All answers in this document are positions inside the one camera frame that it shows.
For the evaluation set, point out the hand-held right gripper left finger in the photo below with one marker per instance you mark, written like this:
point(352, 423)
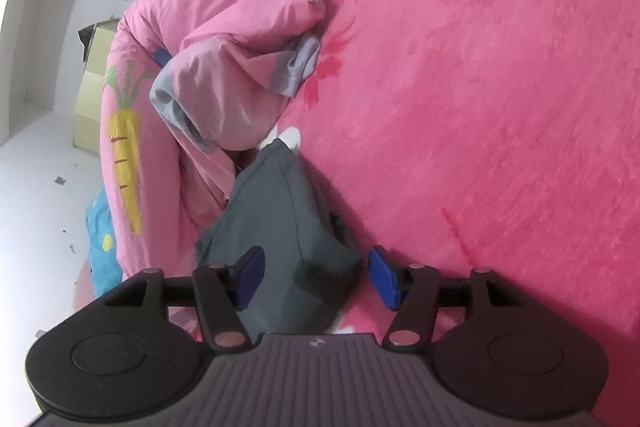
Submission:
point(250, 277)

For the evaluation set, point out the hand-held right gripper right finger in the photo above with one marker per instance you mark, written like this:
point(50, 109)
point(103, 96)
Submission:
point(382, 277)

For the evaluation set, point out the dark grey garment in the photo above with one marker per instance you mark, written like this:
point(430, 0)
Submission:
point(280, 217)

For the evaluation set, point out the blue printed quilt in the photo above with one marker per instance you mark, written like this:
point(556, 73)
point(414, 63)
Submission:
point(102, 257)

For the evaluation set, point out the pink floral fleece blanket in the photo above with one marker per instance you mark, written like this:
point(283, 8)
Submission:
point(475, 107)

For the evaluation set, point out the cardboard box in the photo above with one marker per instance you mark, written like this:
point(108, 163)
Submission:
point(92, 97)

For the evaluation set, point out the pink carrot print duvet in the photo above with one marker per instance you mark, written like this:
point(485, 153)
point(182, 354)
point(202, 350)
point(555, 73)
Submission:
point(225, 32)

